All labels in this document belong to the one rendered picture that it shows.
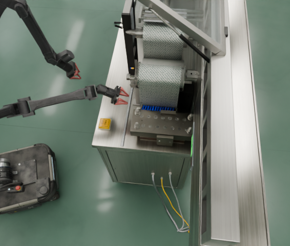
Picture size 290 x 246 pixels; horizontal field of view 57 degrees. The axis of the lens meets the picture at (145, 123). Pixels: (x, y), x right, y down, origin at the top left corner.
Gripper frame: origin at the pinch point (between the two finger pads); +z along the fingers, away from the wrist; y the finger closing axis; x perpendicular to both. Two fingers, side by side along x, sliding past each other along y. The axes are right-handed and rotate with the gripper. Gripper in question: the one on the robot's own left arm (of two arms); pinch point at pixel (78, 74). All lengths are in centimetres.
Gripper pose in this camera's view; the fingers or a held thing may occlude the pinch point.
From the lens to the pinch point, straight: 191.0
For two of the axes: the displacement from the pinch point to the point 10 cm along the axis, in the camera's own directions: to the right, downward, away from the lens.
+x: -8.3, 4.5, 3.4
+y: -2.6, -8.4, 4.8
